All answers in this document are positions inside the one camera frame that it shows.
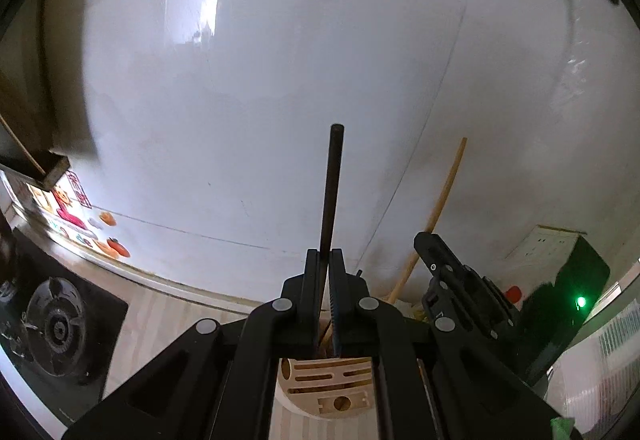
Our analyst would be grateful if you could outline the light wooden chopstick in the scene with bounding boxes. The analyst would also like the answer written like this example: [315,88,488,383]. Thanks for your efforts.
[386,137,468,304]

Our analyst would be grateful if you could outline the dark soy sauce bottle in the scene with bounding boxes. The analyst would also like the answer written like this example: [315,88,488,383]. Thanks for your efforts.
[504,285,524,311]

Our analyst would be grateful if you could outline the beige cylindrical utensil holder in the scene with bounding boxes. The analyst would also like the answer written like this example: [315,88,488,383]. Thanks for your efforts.
[276,358,375,420]

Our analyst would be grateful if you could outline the black gas stove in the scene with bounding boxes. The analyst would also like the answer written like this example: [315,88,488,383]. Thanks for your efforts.
[1,231,128,426]

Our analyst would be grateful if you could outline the black range hood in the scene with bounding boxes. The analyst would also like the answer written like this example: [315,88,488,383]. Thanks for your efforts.
[1,74,70,192]

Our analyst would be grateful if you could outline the white wall socket panel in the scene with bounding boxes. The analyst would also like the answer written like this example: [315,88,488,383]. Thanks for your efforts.
[502,225,585,281]

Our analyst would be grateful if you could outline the colourful wall stickers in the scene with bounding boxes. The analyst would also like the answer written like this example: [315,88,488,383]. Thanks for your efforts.
[26,170,131,262]

